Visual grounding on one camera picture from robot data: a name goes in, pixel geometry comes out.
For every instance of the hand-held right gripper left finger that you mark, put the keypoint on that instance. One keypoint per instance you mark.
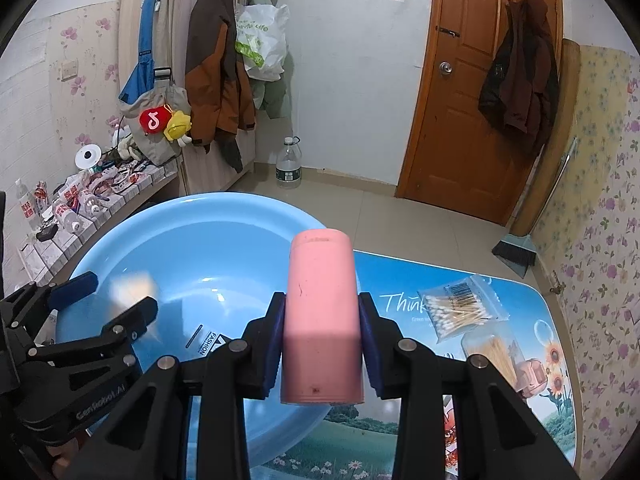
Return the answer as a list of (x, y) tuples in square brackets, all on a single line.
[(270, 352)]

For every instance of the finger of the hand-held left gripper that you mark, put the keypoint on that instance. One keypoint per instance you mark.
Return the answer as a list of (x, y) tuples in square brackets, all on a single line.
[(125, 325), (75, 282)]

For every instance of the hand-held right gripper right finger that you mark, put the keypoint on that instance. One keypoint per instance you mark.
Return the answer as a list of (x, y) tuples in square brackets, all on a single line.
[(372, 355)]

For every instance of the pink cylindrical container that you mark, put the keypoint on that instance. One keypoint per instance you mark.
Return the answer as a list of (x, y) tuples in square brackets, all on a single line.
[(320, 320)]

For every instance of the clear bag of cotton swabs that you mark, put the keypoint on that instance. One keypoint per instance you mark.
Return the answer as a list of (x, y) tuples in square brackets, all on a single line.
[(460, 305)]

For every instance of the light blue plastic basin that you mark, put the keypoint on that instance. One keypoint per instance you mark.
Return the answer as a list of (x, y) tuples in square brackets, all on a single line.
[(210, 260)]

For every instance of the clear box of toothpicks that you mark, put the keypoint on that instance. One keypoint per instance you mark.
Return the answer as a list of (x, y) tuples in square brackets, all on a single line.
[(495, 350)]

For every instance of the picture printed desktop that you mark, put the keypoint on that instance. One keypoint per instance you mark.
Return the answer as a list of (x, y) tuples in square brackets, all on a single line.
[(400, 280)]

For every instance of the small black device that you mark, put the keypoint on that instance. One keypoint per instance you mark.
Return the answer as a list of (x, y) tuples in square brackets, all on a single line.
[(47, 232)]

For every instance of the clear bottle with red label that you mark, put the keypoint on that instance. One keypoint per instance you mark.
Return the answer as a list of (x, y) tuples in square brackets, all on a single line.
[(24, 205)]

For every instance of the pile of red white packets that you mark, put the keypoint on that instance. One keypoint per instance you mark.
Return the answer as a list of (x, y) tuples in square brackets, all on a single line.
[(100, 190)]

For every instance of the white plush toy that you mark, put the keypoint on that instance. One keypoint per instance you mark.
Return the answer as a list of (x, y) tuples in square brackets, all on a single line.
[(127, 147)]

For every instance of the grey broom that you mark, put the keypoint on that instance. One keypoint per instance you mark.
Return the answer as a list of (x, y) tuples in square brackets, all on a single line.
[(515, 252)]

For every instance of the red plush pendant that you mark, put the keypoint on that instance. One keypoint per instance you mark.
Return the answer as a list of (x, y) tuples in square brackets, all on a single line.
[(152, 121)]

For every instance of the yellow plush pendant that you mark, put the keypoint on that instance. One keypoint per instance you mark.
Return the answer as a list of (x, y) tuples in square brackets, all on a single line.
[(177, 127)]

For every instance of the large clear water bottle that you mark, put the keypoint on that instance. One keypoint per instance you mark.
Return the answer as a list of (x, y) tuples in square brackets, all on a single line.
[(289, 165)]

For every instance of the brass door stopper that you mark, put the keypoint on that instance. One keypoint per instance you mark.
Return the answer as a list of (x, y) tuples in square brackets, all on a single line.
[(555, 287)]

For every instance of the brown wooden door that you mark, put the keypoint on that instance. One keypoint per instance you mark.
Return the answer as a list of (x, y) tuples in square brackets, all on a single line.
[(465, 110)]

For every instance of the brown and orange jacket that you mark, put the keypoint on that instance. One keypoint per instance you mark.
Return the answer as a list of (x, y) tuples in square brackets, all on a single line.
[(215, 60)]

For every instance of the pale beige wardrobe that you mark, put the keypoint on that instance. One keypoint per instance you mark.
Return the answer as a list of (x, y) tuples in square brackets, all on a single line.
[(177, 10)]

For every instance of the silver door knob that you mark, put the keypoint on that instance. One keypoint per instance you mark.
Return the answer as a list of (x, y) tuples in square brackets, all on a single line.
[(445, 67)]

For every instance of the white plastic bag green print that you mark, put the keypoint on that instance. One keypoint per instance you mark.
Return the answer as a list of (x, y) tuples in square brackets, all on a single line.
[(260, 40)]

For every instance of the dark brown hanging jacket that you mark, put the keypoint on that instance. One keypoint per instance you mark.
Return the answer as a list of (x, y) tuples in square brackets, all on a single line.
[(520, 75)]

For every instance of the black door latch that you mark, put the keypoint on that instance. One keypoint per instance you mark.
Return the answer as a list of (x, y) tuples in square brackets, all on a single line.
[(447, 31)]

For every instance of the white round camera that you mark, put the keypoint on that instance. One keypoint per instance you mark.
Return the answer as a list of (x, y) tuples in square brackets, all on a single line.
[(90, 156)]

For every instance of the white wall socket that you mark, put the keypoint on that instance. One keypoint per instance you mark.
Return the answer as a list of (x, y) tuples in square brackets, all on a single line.
[(69, 69)]

